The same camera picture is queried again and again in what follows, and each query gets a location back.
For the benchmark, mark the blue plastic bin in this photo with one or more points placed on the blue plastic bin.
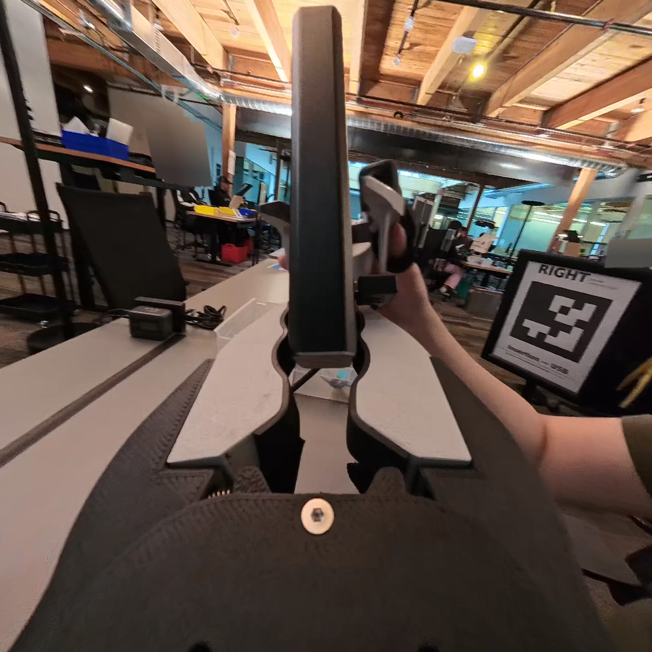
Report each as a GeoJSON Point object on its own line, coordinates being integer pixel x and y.
{"type": "Point", "coordinates": [94, 145]}

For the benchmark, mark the grey board panel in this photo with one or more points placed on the grey board panel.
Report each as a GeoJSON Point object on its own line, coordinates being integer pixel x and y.
{"type": "Point", "coordinates": [173, 142]}

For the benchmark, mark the person's right forearm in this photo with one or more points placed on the person's right forearm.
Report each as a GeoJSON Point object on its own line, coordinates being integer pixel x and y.
{"type": "Point", "coordinates": [560, 458]}

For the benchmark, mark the white ceiling sensor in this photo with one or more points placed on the white ceiling sensor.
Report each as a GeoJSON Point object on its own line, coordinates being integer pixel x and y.
{"type": "Point", "coordinates": [464, 45]}

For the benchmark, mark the person's right hand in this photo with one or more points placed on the person's right hand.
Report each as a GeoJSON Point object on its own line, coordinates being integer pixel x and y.
{"type": "Point", "coordinates": [415, 300]}

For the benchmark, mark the black utility cart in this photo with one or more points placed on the black utility cart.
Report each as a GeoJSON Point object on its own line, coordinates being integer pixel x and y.
{"type": "Point", "coordinates": [30, 265]}

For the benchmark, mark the white carton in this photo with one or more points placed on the white carton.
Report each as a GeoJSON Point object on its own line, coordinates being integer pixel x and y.
{"type": "Point", "coordinates": [119, 131]}

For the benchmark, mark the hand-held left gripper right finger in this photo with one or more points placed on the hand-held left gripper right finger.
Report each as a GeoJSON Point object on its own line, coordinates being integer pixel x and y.
{"type": "Point", "coordinates": [407, 407]}

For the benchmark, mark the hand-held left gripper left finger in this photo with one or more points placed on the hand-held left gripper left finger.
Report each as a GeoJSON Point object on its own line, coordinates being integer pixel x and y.
{"type": "Point", "coordinates": [234, 402]}

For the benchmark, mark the black multi-port USB hub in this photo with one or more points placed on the black multi-port USB hub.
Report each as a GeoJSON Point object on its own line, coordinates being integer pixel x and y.
{"type": "Point", "coordinates": [321, 178]}

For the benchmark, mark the yellow plastic bin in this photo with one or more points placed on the yellow plastic bin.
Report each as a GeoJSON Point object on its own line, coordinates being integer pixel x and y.
{"type": "Point", "coordinates": [211, 210]}

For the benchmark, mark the wooden top desk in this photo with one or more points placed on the wooden top desk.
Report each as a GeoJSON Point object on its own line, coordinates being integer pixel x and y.
{"type": "Point", "coordinates": [76, 154]}

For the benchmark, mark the black white tag sign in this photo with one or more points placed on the black white tag sign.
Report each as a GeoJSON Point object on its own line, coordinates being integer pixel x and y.
{"type": "Point", "coordinates": [560, 321]}

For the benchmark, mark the olive green jacket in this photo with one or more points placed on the olive green jacket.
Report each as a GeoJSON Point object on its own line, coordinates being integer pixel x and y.
{"type": "Point", "coordinates": [639, 448]}

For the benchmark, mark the red plastic bin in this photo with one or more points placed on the red plastic bin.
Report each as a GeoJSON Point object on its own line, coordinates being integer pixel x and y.
{"type": "Point", "coordinates": [234, 253]}

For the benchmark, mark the black power adapter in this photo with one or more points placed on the black power adapter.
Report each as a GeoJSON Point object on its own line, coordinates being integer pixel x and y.
{"type": "Point", "coordinates": [150, 321]}

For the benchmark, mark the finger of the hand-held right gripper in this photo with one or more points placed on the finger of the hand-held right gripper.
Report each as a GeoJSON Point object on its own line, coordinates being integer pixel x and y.
{"type": "Point", "coordinates": [384, 196]}
{"type": "Point", "coordinates": [279, 216]}

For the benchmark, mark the clear plastic bin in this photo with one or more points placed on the clear plastic bin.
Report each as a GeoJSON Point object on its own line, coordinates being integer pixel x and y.
{"type": "Point", "coordinates": [239, 321]}

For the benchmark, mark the round ceiling lamp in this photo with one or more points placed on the round ceiling lamp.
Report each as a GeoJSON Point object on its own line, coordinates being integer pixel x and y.
{"type": "Point", "coordinates": [477, 70]}

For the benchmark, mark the wooden column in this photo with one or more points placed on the wooden column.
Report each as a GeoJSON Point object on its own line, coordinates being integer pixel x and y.
{"type": "Point", "coordinates": [575, 209]}

